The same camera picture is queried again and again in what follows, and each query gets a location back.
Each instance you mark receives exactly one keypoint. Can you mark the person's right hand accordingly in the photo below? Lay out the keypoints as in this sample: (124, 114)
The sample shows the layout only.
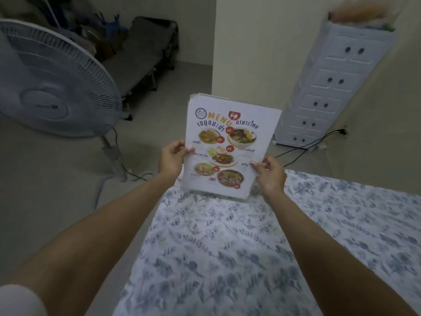
(271, 176)

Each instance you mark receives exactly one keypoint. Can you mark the person's left hand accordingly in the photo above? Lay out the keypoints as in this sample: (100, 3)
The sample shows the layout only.
(170, 159)

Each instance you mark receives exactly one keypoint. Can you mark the person's left thumb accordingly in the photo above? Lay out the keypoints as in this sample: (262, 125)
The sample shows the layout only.
(187, 150)

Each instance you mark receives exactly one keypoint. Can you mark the person's right thumb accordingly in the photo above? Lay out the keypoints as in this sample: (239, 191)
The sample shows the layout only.
(258, 163)

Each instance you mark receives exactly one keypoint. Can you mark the stack of printed menu sheets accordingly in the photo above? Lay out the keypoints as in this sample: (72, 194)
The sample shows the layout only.
(227, 144)

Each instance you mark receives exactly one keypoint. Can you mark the person's right forearm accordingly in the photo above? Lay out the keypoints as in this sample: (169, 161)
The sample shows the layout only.
(325, 253)

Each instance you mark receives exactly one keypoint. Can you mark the person's left forearm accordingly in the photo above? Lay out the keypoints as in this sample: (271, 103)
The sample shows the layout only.
(88, 233)

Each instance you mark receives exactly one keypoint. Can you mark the floral bed sheet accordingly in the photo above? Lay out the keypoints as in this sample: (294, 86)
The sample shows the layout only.
(263, 253)

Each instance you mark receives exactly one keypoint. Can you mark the dark folding cot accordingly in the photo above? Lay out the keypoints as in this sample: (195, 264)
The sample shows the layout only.
(138, 59)

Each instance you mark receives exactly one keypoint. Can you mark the white plastic drawer cabinet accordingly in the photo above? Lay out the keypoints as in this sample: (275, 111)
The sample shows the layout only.
(332, 85)

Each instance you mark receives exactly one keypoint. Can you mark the white standing fan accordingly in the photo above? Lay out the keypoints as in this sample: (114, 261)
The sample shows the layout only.
(52, 85)

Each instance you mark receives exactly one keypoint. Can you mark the pile of bags and clutter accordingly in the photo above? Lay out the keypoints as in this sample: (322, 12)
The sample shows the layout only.
(85, 32)

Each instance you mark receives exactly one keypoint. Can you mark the items on drawer cabinet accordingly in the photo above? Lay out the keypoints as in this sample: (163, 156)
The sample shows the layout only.
(360, 13)

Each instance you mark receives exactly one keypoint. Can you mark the white sleeve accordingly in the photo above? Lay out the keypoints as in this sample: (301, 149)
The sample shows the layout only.
(18, 301)

